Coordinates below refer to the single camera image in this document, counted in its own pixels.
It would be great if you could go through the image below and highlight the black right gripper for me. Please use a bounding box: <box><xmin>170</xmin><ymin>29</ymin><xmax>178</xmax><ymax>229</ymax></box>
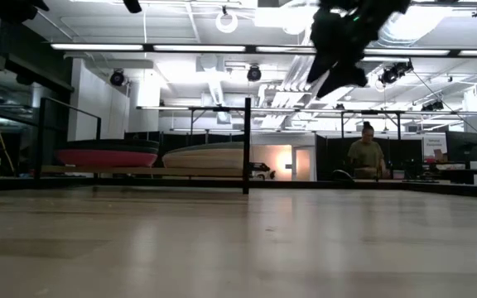
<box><xmin>306</xmin><ymin>0</ymin><xmax>374</xmax><ymax>99</ymax></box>

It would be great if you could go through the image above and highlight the dark grey plate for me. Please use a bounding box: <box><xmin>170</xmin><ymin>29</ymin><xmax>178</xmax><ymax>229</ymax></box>
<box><xmin>55</xmin><ymin>143</ymin><xmax>160</xmax><ymax>156</ymax></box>

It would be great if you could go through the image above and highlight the pink plate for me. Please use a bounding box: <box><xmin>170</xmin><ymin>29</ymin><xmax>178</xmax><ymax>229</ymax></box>
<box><xmin>55</xmin><ymin>148</ymin><xmax>159</xmax><ymax>168</ymax></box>

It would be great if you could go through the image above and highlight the cream plate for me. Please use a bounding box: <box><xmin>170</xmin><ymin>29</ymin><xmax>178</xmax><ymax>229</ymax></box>
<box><xmin>161</xmin><ymin>153</ymin><xmax>244</xmax><ymax>171</ymax></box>

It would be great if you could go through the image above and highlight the black ceiling spotlight cluster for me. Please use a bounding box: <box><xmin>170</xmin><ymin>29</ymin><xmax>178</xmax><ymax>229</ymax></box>
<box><xmin>378</xmin><ymin>60</ymin><xmax>415</xmax><ymax>86</ymax></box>
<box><xmin>420</xmin><ymin>99</ymin><xmax>446</xmax><ymax>113</ymax></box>

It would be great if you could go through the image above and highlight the black partition curtain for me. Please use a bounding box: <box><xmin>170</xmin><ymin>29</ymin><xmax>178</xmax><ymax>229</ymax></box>
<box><xmin>315</xmin><ymin>133</ymin><xmax>425</xmax><ymax>182</ymax></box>
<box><xmin>124</xmin><ymin>131</ymin><xmax>252</xmax><ymax>167</ymax></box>

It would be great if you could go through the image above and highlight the person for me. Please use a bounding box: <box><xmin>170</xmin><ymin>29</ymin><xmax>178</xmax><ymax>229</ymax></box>
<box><xmin>346</xmin><ymin>121</ymin><xmax>389</xmax><ymax>180</ymax></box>

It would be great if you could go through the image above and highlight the lit glass door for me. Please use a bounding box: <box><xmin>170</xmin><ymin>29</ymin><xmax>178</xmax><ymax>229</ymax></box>
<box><xmin>291</xmin><ymin>145</ymin><xmax>316</xmax><ymax>182</ymax></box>

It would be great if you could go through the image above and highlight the black chair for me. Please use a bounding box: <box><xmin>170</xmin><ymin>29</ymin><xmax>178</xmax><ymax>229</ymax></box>
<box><xmin>331</xmin><ymin>168</ymin><xmax>356</xmax><ymax>182</ymax></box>

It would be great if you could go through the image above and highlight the small black white vehicle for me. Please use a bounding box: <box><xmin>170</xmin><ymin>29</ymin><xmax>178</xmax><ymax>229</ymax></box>
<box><xmin>250</xmin><ymin>161</ymin><xmax>277</xmax><ymax>181</ymax></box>

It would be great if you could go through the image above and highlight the dark storage rack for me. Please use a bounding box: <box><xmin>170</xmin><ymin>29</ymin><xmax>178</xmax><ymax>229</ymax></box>
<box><xmin>0</xmin><ymin>41</ymin><xmax>74</xmax><ymax>191</ymax></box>

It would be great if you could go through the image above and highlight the black computer monitor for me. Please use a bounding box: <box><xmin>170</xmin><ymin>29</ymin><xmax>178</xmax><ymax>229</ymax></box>
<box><xmin>445</xmin><ymin>131</ymin><xmax>477</xmax><ymax>163</ymax></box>

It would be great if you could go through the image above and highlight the cluttered office desk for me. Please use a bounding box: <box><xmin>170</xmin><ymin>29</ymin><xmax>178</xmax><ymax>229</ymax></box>
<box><xmin>422</xmin><ymin>160</ymin><xmax>477</xmax><ymax>185</ymax></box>

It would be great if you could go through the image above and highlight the black background rig frame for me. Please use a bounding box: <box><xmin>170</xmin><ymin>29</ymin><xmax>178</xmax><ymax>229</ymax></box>
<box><xmin>137</xmin><ymin>105</ymin><xmax>256</xmax><ymax>157</ymax></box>
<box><xmin>337</xmin><ymin>109</ymin><xmax>405</xmax><ymax>140</ymax></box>

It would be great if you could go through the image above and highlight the white ring light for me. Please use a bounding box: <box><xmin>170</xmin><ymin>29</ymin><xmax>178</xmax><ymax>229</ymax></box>
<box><xmin>214</xmin><ymin>11</ymin><xmax>239</xmax><ymax>35</ymax></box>

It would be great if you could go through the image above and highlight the white wall sign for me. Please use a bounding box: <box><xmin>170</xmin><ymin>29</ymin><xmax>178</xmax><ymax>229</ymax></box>
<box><xmin>422</xmin><ymin>136</ymin><xmax>448</xmax><ymax>161</ymax></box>

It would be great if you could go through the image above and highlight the black dish rack frame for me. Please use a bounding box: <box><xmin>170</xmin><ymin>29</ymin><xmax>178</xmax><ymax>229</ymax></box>
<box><xmin>34</xmin><ymin>97</ymin><xmax>253</xmax><ymax>195</ymax></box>

